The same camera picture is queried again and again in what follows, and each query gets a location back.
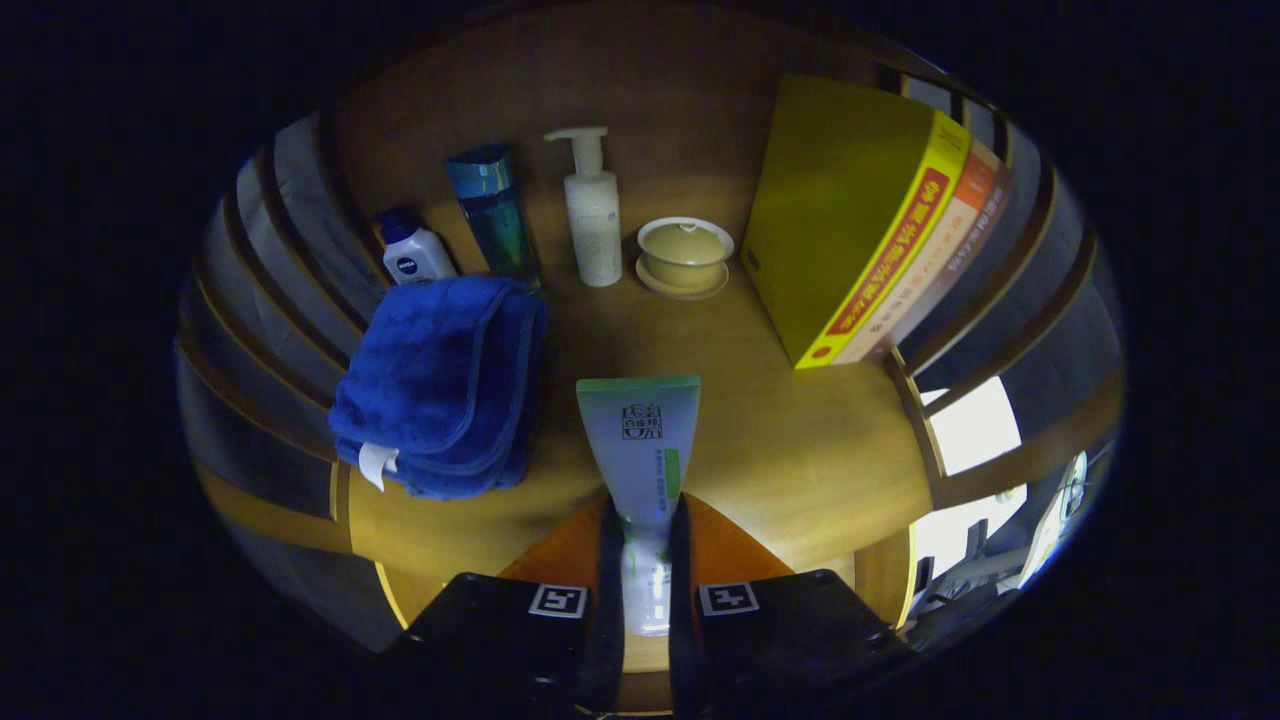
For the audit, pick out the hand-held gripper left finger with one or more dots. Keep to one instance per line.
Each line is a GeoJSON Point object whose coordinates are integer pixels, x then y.
{"type": "Point", "coordinates": [612, 620]}

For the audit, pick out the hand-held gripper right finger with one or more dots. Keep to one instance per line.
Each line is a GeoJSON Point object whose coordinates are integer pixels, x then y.
{"type": "Point", "coordinates": [680, 620]}

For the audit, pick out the white and green tube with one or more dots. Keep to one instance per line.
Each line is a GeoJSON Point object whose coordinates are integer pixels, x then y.
{"type": "Point", "coordinates": [640, 440]}

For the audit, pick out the wooden countertop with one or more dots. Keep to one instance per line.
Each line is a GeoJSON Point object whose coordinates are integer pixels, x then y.
{"type": "Point", "coordinates": [780, 440]}

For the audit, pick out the wooden cabinet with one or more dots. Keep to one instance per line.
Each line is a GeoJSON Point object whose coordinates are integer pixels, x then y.
{"type": "Point", "coordinates": [680, 100]}

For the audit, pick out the blue folded towel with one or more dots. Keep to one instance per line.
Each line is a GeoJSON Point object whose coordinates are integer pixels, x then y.
{"type": "Point", "coordinates": [440, 370]}

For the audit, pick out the yellow lidded teacup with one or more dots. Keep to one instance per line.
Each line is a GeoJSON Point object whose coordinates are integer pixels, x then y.
{"type": "Point", "coordinates": [683, 262]}

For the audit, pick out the white pump bottle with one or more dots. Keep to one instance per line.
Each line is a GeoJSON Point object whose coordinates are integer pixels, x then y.
{"type": "Point", "coordinates": [594, 230]}

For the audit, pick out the small white blue-capped bottle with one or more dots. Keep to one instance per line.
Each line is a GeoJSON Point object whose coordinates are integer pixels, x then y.
{"type": "Point", "coordinates": [415, 262]}

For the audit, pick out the teal bottle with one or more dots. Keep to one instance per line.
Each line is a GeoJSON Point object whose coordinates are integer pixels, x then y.
{"type": "Point", "coordinates": [495, 220]}

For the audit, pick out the yellow book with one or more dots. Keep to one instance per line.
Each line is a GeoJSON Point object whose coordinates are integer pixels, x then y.
{"type": "Point", "coordinates": [840, 200]}

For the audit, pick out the orange and white book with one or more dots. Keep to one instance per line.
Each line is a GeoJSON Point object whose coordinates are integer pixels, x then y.
{"type": "Point", "coordinates": [930, 235]}

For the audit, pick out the brown book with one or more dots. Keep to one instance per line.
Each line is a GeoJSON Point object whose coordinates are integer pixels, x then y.
{"type": "Point", "coordinates": [977, 215]}

